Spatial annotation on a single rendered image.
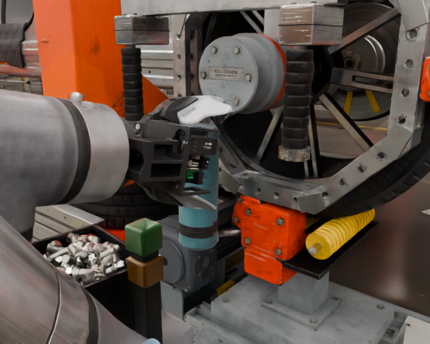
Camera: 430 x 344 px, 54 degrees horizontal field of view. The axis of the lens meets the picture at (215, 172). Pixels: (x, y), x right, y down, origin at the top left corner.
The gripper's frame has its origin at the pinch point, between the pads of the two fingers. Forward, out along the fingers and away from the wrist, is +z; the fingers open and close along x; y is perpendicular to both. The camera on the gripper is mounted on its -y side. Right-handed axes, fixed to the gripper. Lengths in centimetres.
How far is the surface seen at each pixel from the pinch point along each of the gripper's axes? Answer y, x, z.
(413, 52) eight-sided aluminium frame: 16.8, 19.2, 25.5
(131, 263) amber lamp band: -7.7, -17.4, -4.4
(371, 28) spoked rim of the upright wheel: 6.5, 25.3, 35.3
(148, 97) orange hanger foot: -55, 7, 42
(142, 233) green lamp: -5.2, -12.1, -5.4
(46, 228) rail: -91, -42, 37
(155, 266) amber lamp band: -4.9, -17.3, -2.2
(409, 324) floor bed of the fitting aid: 16, -49, 94
